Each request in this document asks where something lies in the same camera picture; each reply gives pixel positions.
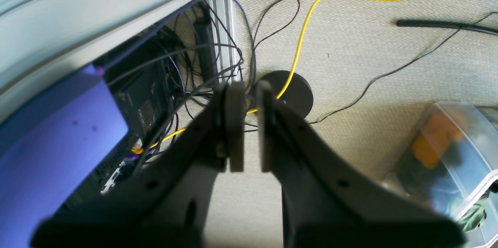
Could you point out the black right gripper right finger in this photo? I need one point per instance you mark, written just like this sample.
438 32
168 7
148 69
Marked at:
327 203

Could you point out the black computer case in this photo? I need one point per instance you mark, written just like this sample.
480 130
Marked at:
145 99

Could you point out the aluminium table leg profile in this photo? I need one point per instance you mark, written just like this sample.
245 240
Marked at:
224 19

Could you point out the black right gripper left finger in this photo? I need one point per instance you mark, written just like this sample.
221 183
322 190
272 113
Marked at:
165 205

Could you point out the clear plastic storage box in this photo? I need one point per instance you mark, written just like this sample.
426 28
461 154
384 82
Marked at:
451 167

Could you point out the black round stand base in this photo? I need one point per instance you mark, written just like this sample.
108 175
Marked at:
298 95

